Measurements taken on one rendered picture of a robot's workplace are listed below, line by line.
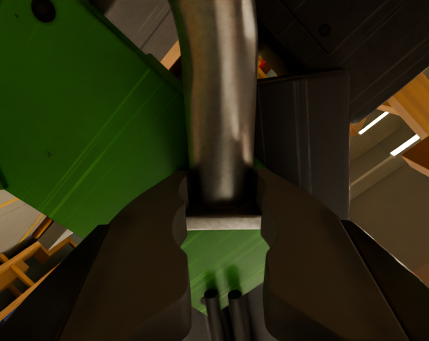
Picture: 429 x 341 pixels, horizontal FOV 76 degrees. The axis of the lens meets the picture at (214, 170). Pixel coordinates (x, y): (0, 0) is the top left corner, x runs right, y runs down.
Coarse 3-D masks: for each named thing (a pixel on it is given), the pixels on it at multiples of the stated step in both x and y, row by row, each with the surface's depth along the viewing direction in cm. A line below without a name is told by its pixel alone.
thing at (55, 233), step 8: (176, 64) 25; (176, 72) 25; (40, 224) 33; (48, 224) 33; (56, 224) 32; (40, 232) 33; (48, 232) 33; (56, 232) 33; (64, 232) 33; (72, 232) 38; (40, 240) 34; (48, 240) 33; (56, 240) 33; (48, 248) 34
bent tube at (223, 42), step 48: (192, 0) 9; (240, 0) 9; (192, 48) 10; (240, 48) 9; (192, 96) 10; (240, 96) 10; (192, 144) 11; (240, 144) 11; (192, 192) 13; (240, 192) 12
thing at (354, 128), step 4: (260, 64) 330; (264, 64) 359; (260, 68) 318; (264, 68) 369; (268, 68) 366; (260, 72) 316; (264, 72) 373; (268, 72) 375; (260, 76) 318; (264, 76) 317; (364, 120) 376; (352, 124) 360; (356, 124) 364; (360, 124) 368; (352, 128) 359; (356, 128) 361; (360, 128) 366; (352, 132) 363; (356, 132) 359; (352, 136) 366
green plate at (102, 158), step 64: (0, 0) 12; (64, 0) 12; (0, 64) 13; (64, 64) 13; (128, 64) 13; (0, 128) 14; (64, 128) 14; (128, 128) 14; (64, 192) 16; (128, 192) 16; (192, 256) 18; (256, 256) 18
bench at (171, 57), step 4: (176, 44) 83; (172, 48) 83; (176, 48) 86; (168, 52) 84; (172, 52) 86; (176, 52) 88; (164, 56) 84; (168, 56) 86; (172, 56) 89; (176, 56) 91; (164, 60) 86; (168, 60) 89; (172, 60) 91; (164, 64) 89; (168, 64) 92; (172, 64) 95; (168, 68) 95
